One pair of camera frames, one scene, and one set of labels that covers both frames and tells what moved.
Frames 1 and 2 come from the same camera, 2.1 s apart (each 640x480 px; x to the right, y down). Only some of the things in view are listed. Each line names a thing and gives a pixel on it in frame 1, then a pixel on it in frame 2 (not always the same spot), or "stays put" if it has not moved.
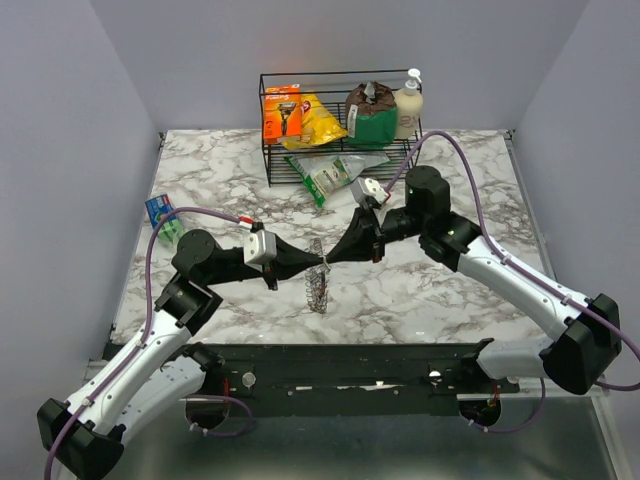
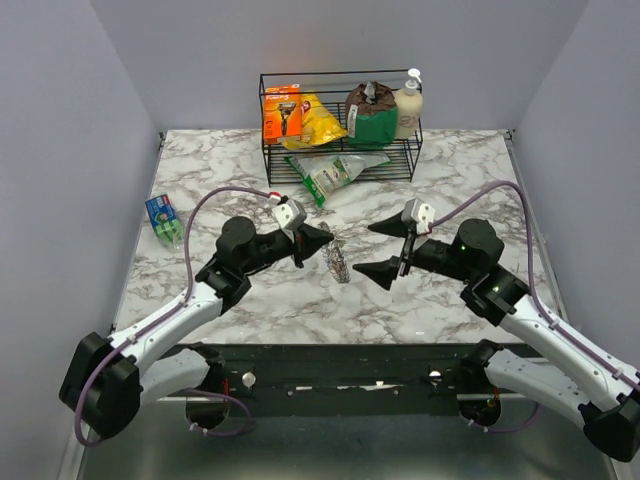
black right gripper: x=361 y=241 to x=383 y=272
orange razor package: x=282 y=116 stays put
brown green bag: x=371 y=115 stays put
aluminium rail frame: x=542 y=433 stays put
